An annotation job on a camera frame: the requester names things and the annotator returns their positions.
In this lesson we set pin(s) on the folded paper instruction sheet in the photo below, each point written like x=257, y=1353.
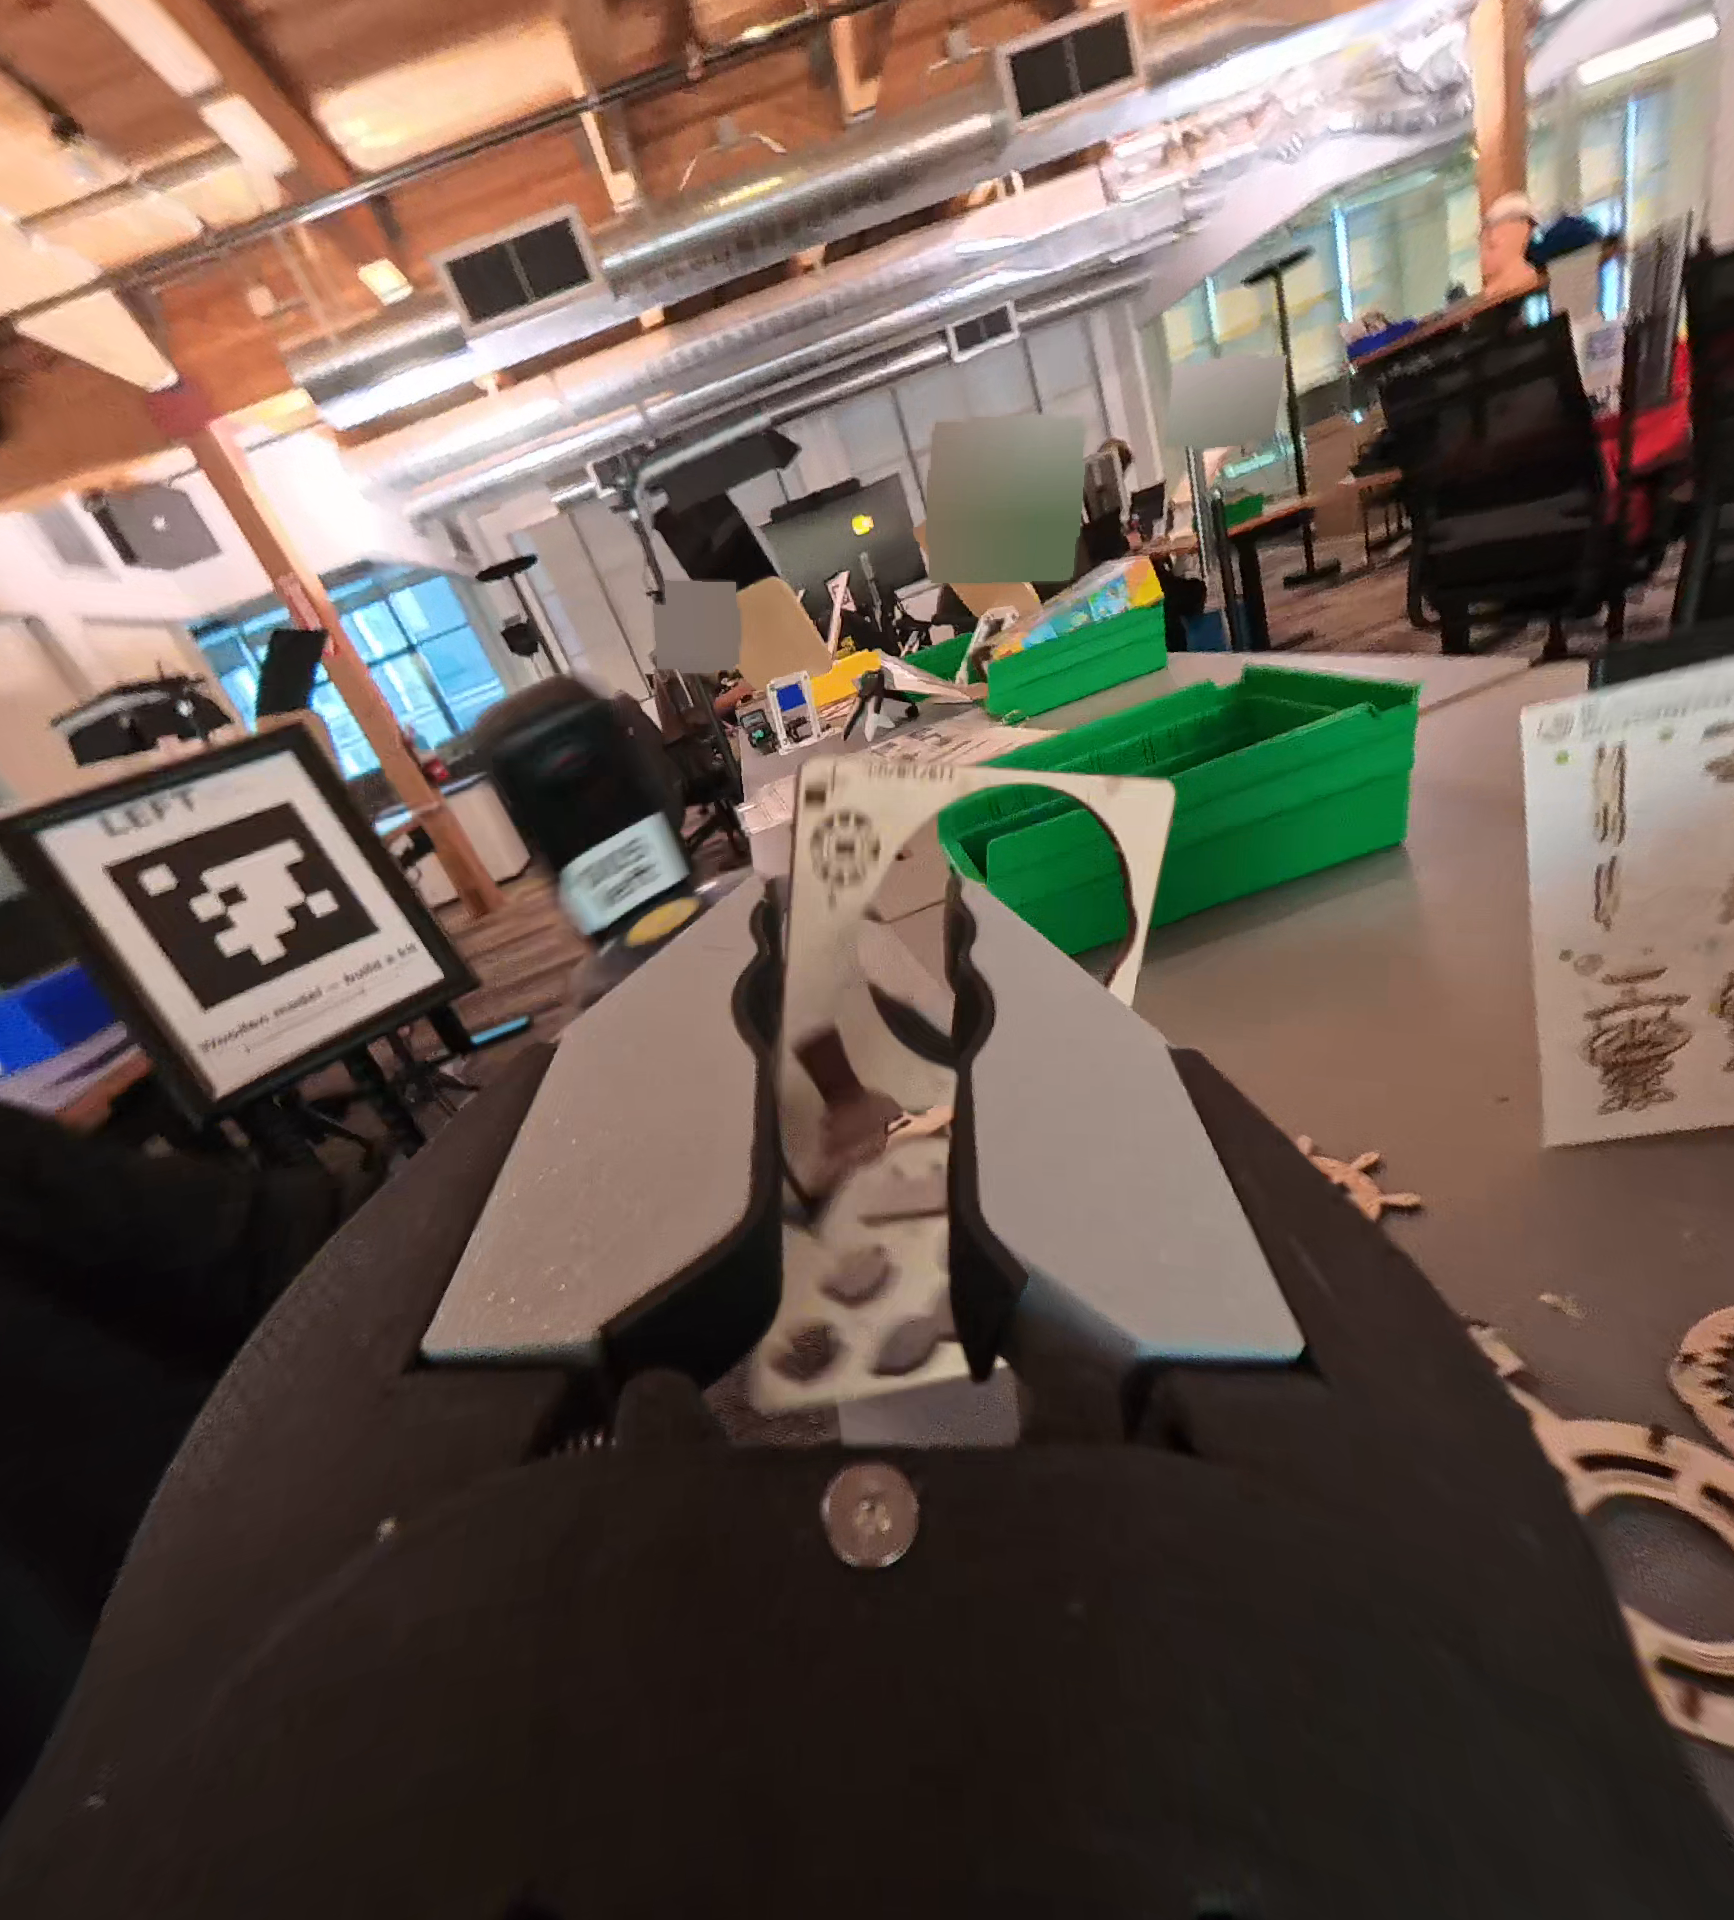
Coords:
x=1663, y=930

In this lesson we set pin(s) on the colourful printed box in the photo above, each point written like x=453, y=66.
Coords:
x=1093, y=600

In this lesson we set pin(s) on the small green bin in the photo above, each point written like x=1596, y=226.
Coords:
x=1076, y=682

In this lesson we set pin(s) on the round slotted wooden wheel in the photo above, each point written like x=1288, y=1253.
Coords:
x=1603, y=1462

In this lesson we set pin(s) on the large empty green bin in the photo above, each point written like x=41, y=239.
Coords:
x=1257, y=794

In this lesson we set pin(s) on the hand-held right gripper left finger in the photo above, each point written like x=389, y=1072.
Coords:
x=612, y=1170

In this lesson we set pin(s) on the wooden sheet with round hole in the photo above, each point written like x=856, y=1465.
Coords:
x=812, y=794

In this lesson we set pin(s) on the silver air duct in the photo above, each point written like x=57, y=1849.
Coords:
x=806, y=249

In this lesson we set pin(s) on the framed black-and-white marker sign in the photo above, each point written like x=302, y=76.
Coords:
x=86, y=961

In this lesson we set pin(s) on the black floor lamp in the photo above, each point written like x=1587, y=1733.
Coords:
x=1284, y=390

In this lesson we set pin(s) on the black computer monitor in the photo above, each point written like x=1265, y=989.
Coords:
x=823, y=541

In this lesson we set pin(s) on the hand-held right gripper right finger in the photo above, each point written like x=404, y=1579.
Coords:
x=1106, y=1185

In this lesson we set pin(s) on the wooden ship wheel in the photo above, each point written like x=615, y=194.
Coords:
x=1354, y=1167

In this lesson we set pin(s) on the wooden support post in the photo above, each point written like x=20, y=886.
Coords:
x=313, y=630

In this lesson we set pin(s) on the person's left forearm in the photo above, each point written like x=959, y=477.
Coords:
x=57, y=1230

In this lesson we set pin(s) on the ceiling air vent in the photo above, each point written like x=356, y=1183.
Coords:
x=981, y=332
x=519, y=272
x=1071, y=69

